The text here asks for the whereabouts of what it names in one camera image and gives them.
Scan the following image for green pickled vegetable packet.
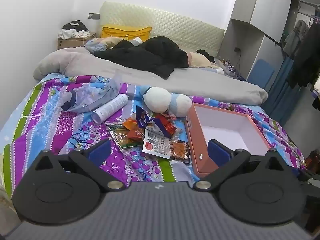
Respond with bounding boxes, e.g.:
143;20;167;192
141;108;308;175
104;122;144;150

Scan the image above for white label snack packet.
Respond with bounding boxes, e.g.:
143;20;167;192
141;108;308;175
142;129;171;159

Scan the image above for blue white snack bag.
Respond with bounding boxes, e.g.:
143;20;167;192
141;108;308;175
135;106;171;138

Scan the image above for pink cardboard box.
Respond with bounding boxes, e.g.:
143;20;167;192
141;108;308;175
185;103;270;178

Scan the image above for colourful floral bed sheet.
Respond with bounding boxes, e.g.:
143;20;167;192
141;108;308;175
1;74;305;195

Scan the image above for white spray can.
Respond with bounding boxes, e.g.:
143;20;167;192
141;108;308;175
91;94;129;124

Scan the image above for orange snack packet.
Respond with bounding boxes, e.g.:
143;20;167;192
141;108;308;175
123;117;139;131

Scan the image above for translucent blue plastic bag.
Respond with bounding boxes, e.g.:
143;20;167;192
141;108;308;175
61;71;122;113

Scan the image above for dark red snack packet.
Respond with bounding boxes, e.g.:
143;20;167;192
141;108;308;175
170;140;190;164

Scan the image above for blue curtain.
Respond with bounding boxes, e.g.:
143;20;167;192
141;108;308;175
261;56;302;126

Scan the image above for red foil snack packet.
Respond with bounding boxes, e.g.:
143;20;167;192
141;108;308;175
156;114;177;137

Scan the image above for blue cushion board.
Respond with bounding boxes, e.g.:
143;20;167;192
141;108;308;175
246;59;274;89

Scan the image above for hanging dark clothes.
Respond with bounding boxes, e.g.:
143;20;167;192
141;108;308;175
286;23;319;89

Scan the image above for grey duvet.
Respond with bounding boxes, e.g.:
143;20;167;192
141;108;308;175
33;47;268;105

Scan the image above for white blue plush toy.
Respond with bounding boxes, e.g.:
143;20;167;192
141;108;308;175
140;86;193;118

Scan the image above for wooden nightstand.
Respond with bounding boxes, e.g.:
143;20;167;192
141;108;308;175
57;33;96;50

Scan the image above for beige pillow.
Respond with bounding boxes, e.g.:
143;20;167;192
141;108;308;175
187;52;219;69

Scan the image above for clothes pile on nightstand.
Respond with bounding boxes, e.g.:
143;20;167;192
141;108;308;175
57;20;91;40

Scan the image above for black jacket on bed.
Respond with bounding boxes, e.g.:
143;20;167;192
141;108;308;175
94;36;189;80

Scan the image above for cream quilted headboard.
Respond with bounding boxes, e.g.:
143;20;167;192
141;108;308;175
99;1;225;56

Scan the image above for yellow pillow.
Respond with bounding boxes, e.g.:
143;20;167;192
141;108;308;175
100;24;152;42

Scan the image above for grey wardrobe cabinet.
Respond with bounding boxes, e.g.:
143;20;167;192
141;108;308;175
218;0;292;91

